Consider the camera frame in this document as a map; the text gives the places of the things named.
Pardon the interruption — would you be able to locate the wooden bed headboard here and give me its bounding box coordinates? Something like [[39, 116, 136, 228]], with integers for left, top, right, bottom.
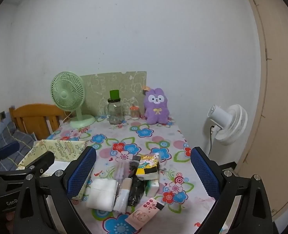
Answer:
[[9, 104, 71, 140]]

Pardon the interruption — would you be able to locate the white trash bag roll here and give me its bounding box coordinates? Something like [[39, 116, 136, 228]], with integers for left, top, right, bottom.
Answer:
[[113, 178, 132, 212]]

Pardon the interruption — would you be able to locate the pink cartoon packet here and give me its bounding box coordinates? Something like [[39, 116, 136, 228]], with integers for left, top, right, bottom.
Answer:
[[125, 198, 165, 230]]

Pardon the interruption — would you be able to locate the green patterned board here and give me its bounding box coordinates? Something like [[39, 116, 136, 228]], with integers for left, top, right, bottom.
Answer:
[[80, 71, 147, 117]]

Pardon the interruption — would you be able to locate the beige door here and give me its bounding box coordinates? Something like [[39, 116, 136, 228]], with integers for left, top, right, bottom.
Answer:
[[237, 0, 288, 222]]

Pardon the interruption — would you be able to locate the clear ribbed plastic cup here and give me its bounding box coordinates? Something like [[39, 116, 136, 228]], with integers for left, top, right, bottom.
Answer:
[[115, 157, 132, 193]]

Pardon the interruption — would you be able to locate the glass jar mug green lid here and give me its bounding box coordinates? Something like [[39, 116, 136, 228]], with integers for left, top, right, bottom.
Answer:
[[107, 90, 123, 125]]

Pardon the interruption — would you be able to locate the yellow cartoon tissue pack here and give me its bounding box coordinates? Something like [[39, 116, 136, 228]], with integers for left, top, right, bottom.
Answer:
[[135, 152, 162, 178]]

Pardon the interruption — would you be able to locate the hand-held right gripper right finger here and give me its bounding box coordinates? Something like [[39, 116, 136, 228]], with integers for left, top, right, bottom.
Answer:
[[190, 147, 273, 234]]

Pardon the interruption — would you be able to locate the small cotton swab jar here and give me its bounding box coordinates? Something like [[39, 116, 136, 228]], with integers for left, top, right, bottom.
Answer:
[[130, 105, 140, 120]]

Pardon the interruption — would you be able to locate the black plastic bag roll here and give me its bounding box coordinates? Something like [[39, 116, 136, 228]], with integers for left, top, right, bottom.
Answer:
[[128, 175, 147, 206]]

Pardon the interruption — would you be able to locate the white tissue pack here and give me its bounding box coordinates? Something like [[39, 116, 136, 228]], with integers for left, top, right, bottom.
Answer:
[[86, 178, 117, 210]]

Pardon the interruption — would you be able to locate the green desk fan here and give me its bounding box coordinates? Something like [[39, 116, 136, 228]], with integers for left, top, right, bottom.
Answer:
[[50, 71, 96, 129]]

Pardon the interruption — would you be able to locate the floral tablecloth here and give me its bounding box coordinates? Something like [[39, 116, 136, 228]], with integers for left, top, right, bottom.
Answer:
[[17, 114, 234, 234]]

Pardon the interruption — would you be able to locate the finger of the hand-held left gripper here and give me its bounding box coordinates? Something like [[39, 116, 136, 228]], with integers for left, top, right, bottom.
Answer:
[[17, 151, 55, 176], [0, 141, 20, 173]]

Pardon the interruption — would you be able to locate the white circulator fan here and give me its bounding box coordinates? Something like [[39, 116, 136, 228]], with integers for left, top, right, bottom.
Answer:
[[207, 104, 248, 146]]

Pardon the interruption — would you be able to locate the purple plush bunny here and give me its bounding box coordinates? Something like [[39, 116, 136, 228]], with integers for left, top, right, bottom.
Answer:
[[142, 86, 172, 124]]

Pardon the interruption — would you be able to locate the yellow cartoon fabric storage box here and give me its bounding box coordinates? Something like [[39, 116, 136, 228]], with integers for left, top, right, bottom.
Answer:
[[16, 139, 92, 200]]

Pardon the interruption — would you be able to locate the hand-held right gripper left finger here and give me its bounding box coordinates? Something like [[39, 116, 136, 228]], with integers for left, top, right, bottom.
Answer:
[[14, 146, 97, 234]]

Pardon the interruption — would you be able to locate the blue plaid bedding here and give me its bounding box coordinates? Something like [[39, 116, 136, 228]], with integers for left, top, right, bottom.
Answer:
[[0, 121, 37, 171]]

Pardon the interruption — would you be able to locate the black fan power cable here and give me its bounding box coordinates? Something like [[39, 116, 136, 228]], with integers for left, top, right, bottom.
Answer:
[[208, 124, 216, 156]]

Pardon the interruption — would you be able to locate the green tissue pack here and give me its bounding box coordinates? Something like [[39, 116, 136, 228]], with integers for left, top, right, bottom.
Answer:
[[145, 178, 160, 197]]

